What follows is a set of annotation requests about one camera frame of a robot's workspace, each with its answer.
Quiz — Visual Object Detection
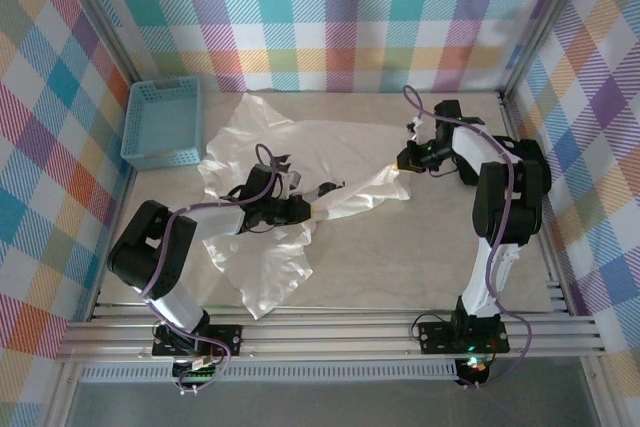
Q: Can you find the grey slotted cable duct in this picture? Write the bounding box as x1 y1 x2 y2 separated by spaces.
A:
79 365 459 382

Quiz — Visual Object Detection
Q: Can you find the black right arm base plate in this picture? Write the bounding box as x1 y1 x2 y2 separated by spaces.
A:
416 319 511 354

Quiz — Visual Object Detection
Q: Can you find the aluminium frame post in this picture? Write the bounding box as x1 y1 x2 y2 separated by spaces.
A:
582 356 626 427
499 0 601 98
58 0 144 86
42 361 84 427

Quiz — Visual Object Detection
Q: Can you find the white t-shirt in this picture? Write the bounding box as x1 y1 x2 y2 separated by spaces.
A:
197 91 414 321

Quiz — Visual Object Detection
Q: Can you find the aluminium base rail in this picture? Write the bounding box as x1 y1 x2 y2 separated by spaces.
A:
54 300 607 362

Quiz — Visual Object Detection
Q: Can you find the aluminium side rail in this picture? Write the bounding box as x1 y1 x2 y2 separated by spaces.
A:
84 166 139 321
497 90 576 316

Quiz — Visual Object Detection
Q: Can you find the blue plastic basket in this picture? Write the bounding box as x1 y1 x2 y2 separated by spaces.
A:
121 76 204 172

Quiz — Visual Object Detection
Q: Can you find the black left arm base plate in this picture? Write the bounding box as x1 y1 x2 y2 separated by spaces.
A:
151 324 245 358

